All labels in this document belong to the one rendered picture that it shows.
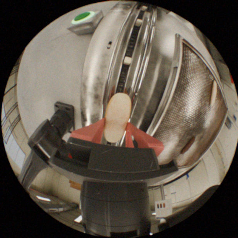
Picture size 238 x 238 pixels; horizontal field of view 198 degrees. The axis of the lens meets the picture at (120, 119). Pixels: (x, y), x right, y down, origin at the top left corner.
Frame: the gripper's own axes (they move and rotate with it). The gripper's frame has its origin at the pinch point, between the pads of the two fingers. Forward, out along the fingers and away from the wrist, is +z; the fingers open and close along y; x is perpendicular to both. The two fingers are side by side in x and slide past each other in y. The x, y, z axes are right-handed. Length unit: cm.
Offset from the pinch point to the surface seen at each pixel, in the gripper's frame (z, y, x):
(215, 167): -83, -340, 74
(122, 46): 7.9, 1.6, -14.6
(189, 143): 0.1, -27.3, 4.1
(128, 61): 5.9, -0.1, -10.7
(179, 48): 3.0, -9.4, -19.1
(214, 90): -0.1, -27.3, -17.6
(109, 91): 7.9, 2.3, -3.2
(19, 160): -98, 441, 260
